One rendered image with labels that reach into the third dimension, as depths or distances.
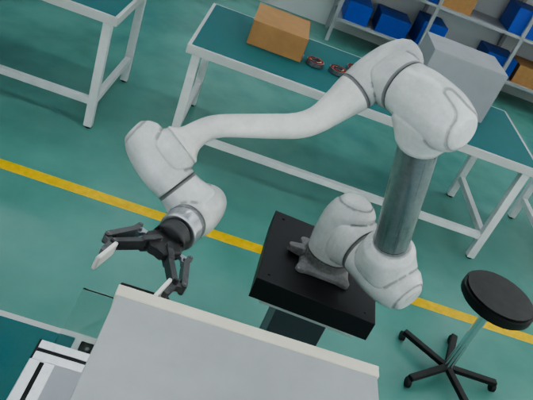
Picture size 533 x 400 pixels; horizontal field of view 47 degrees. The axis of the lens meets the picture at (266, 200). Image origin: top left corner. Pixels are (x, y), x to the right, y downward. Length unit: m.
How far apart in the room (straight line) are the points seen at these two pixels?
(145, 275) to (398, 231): 1.61
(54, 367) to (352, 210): 1.05
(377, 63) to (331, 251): 0.67
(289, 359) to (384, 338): 2.29
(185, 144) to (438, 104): 0.55
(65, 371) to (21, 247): 1.92
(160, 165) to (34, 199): 1.97
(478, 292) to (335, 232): 1.15
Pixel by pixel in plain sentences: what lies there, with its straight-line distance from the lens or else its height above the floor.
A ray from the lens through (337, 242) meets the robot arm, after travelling 1.87.
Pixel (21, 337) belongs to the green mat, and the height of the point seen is 0.75.
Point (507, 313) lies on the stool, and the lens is 2.88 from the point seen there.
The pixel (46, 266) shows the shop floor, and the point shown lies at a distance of 2.93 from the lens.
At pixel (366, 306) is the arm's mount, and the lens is 1.98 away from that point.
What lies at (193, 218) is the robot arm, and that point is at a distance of 1.32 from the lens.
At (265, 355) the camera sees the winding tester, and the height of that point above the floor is 1.32.
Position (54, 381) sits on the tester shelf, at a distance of 1.11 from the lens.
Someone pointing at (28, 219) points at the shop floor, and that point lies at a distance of 3.17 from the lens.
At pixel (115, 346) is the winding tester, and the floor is 1.32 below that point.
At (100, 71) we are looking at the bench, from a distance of 3.77.
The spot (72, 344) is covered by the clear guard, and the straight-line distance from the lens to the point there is 1.23.
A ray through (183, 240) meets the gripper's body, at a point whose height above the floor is 1.21.
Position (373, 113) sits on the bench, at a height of 0.74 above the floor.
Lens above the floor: 1.99
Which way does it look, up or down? 32 degrees down
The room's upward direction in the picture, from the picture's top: 22 degrees clockwise
